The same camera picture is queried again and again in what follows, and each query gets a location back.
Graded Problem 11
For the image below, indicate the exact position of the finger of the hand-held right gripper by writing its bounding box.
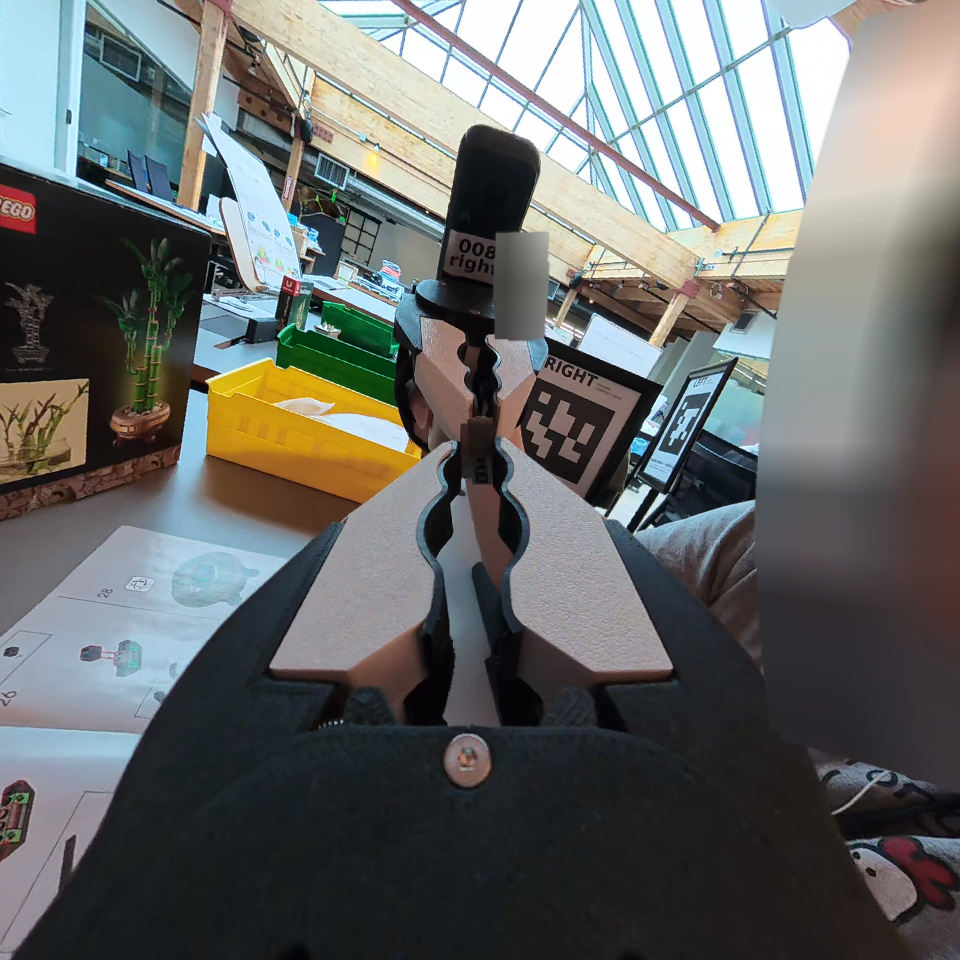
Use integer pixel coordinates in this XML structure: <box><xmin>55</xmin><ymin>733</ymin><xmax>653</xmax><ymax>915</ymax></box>
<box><xmin>483</xmin><ymin>337</ymin><xmax>538</xmax><ymax>451</ymax></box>
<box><xmin>414</xmin><ymin>315</ymin><xmax>485</xmax><ymax>449</ymax></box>

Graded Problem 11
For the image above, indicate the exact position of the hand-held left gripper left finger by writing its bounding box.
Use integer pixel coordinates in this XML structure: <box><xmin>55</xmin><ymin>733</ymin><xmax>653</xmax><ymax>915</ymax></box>
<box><xmin>270</xmin><ymin>441</ymin><xmax>462</xmax><ymax>727</ymax></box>

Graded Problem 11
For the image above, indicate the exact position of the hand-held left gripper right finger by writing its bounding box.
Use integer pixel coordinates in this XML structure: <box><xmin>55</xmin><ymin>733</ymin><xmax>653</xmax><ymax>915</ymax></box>
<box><xmin>489</xmin><ymin>438</ymin><xmax>676</xmax><ymax>727</ymax></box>

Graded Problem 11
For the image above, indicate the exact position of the person's right hand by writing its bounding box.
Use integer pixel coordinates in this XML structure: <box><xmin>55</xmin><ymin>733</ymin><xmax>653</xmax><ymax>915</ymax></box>
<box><xmin>408</xmin><ymin>384</ymin><xmax>451</xmax><ymax>456</ymax></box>

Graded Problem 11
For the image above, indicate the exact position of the fiducial marker sign board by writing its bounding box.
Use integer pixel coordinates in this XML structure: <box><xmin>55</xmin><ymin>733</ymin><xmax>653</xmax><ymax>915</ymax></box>
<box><xmin>626</xmin><ymin>357</ymin><xmax>741</xmax><ymax>534</ymax></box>
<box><xmin>517</xmin><ymin>337</ymin><xmax>666</xmax><ymax>505</ymax></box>

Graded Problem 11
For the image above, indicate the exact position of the green plastic bin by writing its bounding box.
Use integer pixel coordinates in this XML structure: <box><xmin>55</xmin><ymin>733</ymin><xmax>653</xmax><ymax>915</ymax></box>
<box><xmin>275</xmin><ymin>322</ymin><xmax>399</xmax><ymax>408</ymax></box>
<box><xmin>320</xmin><ymin>300</ymin><xmax>401</xmax><ymax>358</ymax></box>

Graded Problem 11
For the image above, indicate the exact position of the small dark toy set box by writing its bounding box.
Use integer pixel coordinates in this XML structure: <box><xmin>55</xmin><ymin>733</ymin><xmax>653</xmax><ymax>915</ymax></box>
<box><xmin>276</xmin><ymin>273</ymin><xmax>315</xmax><ymax>333</ymax></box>

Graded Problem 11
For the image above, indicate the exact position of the yellow bin with white bags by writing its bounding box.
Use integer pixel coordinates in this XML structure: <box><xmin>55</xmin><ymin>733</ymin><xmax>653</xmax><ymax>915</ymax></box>
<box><xmin>205</xmin><ymin>357</ymin><xmax>423</xmax><ymax>505</ymax></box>

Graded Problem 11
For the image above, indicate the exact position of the instruction sheet on stand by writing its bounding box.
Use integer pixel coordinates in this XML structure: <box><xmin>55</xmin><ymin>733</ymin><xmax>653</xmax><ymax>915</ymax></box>
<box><xmin>198</xmin><ymin>112</ymin><xmax>303</xmax><ymax>295</ymax></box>

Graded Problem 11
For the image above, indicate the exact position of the open instruction booklet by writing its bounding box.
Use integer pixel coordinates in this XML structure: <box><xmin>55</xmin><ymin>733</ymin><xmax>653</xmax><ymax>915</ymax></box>
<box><xmin>0</xmin><ymin>525</ymin><xmax>292</xmax><ymax>927</ymax></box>

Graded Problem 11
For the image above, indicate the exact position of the black toy set box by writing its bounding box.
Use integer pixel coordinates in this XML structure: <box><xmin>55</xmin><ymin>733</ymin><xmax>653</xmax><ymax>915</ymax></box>
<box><xmin>0</xmin><ymin>163</ymin><xmax>213</xmax><ymax>522</ymax></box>

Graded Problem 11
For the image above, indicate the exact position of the white cable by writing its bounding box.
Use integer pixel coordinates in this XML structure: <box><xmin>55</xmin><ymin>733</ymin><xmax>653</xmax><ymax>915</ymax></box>
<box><xmin>829</xmin><ymin>771</ymin><xmax>888</xmax><ymax>817</ymax></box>

